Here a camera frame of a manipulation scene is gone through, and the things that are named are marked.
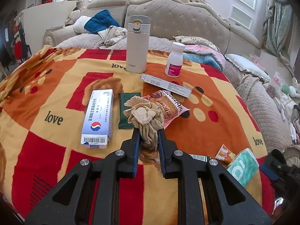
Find green white tissue pack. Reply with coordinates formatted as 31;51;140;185
227;148;259;188

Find beige paper towel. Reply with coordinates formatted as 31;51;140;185
123;95;164;171

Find pink bibizan snack wrapper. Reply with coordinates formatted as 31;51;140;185
142;90;190;128

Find green white small box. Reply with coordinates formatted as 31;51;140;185
190;154;211;162

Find orange yellow snack wrapper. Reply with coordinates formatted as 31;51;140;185
215;144;236;165

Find dark green packet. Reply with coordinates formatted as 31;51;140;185
118;92;142;130

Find long white medicine box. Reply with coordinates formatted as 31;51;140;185
140;74;192;98

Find blue white medicine box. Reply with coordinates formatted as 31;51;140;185
81;89;113;149

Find white plush toy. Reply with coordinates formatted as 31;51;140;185
281;84;300;99

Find white pill bottle, pink label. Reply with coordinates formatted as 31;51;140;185
165;42;185;77

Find pink floral quilt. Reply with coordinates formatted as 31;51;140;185
173;36;225;72

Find white ruffled pillow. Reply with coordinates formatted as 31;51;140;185
224;54;271;82

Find red orange floral blanket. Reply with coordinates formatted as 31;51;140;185
1;46;267;218

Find beige tufted sofa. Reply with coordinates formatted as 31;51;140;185
44;0;296;152

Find beige thermos flask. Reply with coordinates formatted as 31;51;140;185
126;15;151;74

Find cream crumpled garment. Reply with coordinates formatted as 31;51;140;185
98;25;128;47

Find teal patterned curtain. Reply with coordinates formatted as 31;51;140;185
262;0;294;76

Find blue jacket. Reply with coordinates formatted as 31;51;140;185
84;9;119;34

